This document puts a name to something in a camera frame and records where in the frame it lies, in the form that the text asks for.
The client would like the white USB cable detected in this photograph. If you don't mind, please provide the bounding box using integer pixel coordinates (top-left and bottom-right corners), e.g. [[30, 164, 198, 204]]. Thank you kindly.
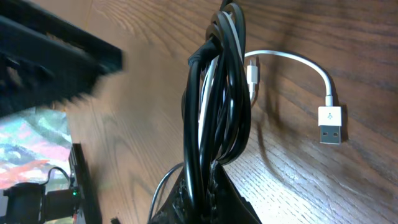
[[197, 12, 343, 150]]

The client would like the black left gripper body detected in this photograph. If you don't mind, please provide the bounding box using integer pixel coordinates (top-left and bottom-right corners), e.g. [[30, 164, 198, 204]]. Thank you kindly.
[[1, 0, 123, 116]]

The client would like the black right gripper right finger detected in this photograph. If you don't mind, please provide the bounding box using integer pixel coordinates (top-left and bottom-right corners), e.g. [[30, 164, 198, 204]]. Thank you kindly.
[[211, 162, 261, 224]]

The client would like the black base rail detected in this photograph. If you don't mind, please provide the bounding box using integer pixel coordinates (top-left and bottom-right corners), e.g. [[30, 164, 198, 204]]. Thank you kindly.
[[69, 143, 102, 224]]

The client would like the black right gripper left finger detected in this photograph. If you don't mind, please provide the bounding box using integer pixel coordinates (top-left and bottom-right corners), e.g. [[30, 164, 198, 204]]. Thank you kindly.
[[148, 170, 190, 224]]

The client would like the black USB cable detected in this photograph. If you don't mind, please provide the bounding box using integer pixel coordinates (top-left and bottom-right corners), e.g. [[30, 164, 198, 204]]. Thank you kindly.
[[148, 0, 252, 224]]

